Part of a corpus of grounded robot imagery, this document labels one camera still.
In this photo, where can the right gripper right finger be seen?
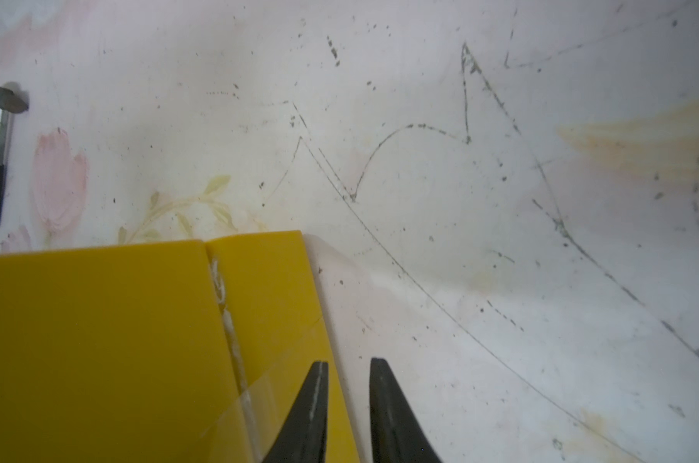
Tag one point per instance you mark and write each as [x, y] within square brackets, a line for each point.
[396, 435]

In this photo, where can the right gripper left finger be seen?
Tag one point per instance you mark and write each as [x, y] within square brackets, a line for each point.
[304, 434]

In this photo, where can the yellow drawer cabinet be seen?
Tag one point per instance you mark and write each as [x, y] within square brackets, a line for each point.
[184, 351]

